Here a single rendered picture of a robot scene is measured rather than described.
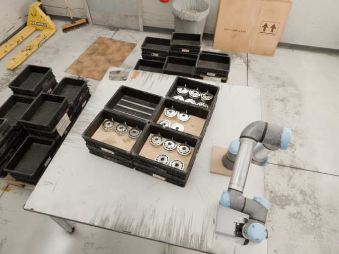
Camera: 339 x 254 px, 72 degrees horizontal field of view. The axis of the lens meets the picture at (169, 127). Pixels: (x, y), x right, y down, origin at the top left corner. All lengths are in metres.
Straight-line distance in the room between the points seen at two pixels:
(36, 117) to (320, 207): 2.96
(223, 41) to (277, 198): 2.67
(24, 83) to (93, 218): 1.96
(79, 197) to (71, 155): 0.37
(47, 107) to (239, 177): 2.12
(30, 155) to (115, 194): 1.23
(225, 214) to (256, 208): 0.51
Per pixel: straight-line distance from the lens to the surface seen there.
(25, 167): 2.66
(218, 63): 3.14
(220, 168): 1.82
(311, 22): 4.63
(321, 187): 2.98
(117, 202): 1.72
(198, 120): 1.93
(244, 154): 1.25
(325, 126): 3.57
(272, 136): 1.30
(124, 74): 2.57
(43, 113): 2.72
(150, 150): 1.73
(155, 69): 3.33
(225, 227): 1.68
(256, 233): 1.19
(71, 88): 3.07
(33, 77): 3.23
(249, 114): 2.26
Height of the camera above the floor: 2.27
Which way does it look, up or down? 51 degrees down
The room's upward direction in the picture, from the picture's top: 1 degrees clockwise
